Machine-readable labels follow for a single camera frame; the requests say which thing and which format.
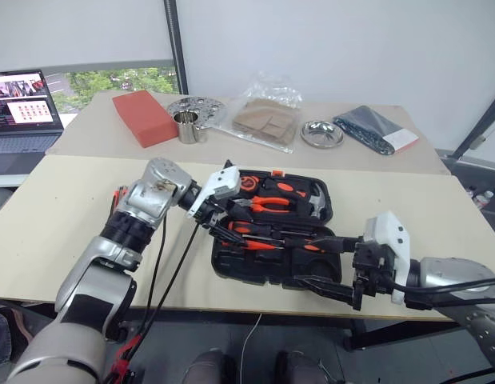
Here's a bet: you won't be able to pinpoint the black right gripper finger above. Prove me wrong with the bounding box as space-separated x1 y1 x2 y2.
309 235 362 254
293 274 362 311

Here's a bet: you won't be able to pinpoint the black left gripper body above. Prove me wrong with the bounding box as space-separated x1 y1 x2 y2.
195 196 234 234

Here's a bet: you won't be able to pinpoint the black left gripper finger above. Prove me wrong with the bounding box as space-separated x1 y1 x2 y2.
226 204 256 225
209 224 249 250

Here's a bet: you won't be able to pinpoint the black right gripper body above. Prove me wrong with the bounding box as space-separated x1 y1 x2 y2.
349 238 397 311

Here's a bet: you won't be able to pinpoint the black plastic tool case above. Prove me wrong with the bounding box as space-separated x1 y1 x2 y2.
210 169 345 291

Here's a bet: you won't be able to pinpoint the orange black tape measure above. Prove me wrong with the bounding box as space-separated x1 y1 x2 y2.
238 174 261 194

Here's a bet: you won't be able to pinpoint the steel claw hammer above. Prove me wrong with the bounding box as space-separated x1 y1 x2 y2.
305 182 331 220

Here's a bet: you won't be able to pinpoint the orange black utility knife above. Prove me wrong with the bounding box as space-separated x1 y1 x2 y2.
264 178 309 198

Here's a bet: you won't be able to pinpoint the dark rounded shape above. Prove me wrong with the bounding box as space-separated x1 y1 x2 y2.
182 347 234 384
273 349 337 384

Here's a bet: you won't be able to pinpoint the stainless steel cup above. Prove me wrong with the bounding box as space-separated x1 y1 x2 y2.
173 110 201 145

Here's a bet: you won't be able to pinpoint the clear bag with brown card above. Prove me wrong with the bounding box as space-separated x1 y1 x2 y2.
226 72 305 154

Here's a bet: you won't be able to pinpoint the perforated steel plate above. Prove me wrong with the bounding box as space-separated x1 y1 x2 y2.
166 95 229 132

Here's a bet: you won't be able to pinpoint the stainless steel bowl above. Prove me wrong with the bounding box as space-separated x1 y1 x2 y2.
299 119 345 150

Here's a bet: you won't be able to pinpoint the red rectangular block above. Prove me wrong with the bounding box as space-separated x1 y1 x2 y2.
111 89 178 150

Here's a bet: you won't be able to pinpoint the dark blue packet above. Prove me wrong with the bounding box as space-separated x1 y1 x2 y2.
332 104 420 157

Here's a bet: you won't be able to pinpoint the small plastic bottles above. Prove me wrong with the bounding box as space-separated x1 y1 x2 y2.
467 185 495 210

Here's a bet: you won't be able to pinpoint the black diagonal bar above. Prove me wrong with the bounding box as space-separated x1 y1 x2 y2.
449 82 495 162

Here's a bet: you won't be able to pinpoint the open laptop computer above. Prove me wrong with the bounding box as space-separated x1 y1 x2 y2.
0 69 66 176

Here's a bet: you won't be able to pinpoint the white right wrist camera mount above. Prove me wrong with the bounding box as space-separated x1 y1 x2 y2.
362 210 412 307

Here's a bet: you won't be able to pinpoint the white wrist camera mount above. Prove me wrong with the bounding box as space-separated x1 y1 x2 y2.
185 166 242 219
362 210 412 307

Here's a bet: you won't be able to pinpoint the orange handled pliers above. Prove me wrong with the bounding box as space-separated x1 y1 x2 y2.
234 195 291 216

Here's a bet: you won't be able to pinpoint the orange handled long tool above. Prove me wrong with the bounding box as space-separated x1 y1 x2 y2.
241 238 289 252

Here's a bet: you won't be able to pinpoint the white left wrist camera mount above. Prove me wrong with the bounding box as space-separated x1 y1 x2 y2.
185 166 242 219

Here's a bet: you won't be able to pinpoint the black table frame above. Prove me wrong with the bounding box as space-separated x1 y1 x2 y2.
341 318 465 354

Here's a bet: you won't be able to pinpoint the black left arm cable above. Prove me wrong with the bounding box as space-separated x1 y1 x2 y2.
139 214 202 361

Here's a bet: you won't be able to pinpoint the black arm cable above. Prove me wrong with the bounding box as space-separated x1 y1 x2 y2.
389 275 495 310
139 214 202 361

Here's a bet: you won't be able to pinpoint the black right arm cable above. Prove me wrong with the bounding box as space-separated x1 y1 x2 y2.
389 275 495 310

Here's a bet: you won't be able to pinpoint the thin white cable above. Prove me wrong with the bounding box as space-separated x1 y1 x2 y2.
239 313 264 384

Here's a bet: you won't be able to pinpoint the red clamp on cable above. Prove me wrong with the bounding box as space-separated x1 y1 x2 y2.
109 334 145 384

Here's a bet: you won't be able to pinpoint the dark window frame post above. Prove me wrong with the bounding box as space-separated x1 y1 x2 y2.
164 0 190 95

